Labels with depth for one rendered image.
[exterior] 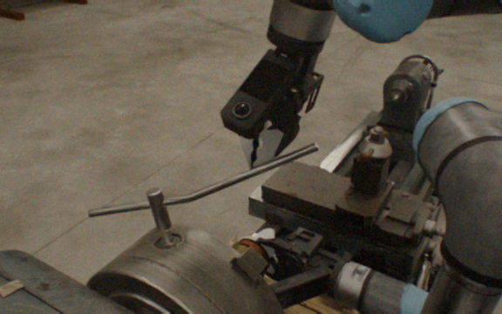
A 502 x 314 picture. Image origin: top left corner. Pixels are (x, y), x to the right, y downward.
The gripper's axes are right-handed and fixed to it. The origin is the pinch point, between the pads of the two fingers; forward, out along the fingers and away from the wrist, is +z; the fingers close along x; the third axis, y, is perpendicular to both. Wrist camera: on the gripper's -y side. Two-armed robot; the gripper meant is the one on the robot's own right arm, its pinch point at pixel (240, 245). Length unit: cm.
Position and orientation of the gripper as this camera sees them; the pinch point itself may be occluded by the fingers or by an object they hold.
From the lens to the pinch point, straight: 94.2
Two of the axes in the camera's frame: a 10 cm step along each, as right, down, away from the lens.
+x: 0.0, -8.7, -5.0
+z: -8.4, -2.7, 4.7
